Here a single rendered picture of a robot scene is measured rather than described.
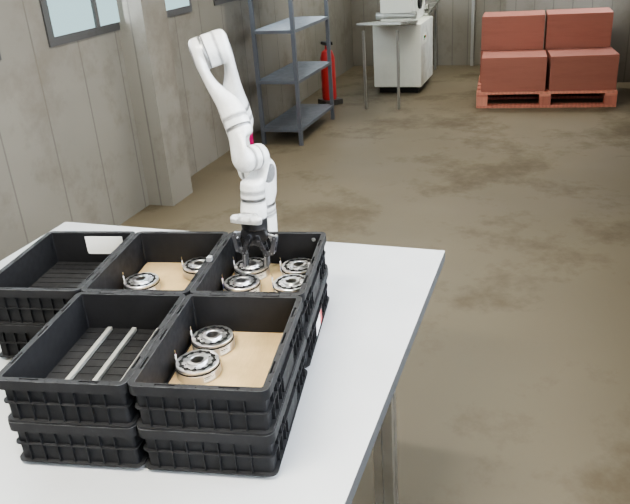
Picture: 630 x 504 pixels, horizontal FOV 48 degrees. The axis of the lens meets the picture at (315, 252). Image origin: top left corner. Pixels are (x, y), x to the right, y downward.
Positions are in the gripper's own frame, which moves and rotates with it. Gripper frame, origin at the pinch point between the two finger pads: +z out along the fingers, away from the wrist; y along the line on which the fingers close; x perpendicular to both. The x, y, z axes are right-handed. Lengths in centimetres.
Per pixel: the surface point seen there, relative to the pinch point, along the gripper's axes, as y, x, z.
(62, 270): 64, 4, 8
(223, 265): 8.5, 4.5, 0.1
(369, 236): 13, -225, 76
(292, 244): -7.9, -10.2, -2.4
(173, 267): 28.5, -2.5, 5.7
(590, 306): -112, -154, 75
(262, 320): -12.5, 29.3, 2.7
